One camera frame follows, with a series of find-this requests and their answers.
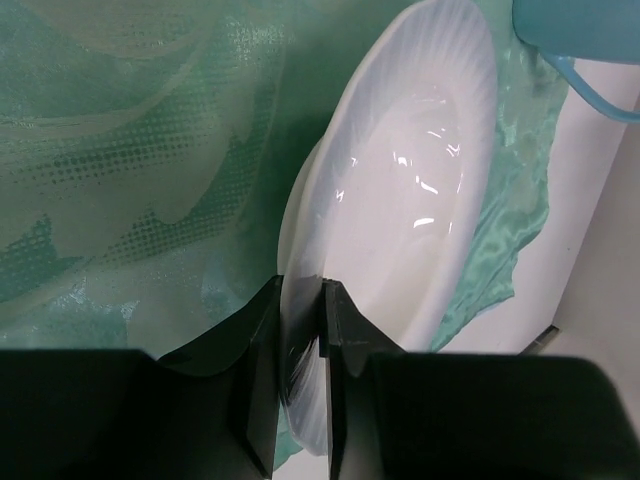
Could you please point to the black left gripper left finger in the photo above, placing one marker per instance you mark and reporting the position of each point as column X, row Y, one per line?
column 224, row 385

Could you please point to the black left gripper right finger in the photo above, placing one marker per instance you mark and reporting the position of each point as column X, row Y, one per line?
column 348, row 342

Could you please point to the white ribbed plate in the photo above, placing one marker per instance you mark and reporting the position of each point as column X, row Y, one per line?
column 388, row 200

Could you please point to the green satin placemat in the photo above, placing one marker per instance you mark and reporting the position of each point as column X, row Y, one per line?
column 148, row 149

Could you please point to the light blue mug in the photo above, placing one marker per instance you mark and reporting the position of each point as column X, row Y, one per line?
column 604, row 31

